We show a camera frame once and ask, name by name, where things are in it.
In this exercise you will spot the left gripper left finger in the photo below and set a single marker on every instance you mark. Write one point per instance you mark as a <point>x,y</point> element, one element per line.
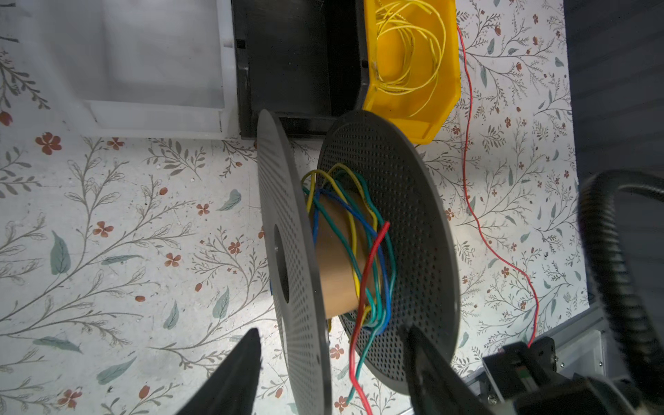
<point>232,388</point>

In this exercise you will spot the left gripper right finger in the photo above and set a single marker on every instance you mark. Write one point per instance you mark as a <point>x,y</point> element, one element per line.
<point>433,386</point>

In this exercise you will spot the grey perforated spool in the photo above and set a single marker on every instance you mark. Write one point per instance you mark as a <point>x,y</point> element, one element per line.
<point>426,293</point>

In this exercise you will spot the black plastic bin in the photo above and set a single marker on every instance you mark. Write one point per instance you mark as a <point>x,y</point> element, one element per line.
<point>304,61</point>

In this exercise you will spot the yellow plastic bin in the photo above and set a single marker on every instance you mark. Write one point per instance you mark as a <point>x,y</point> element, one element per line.
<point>413,64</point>

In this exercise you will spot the white plastic bin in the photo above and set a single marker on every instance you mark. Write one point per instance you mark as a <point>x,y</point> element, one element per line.
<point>136,69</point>

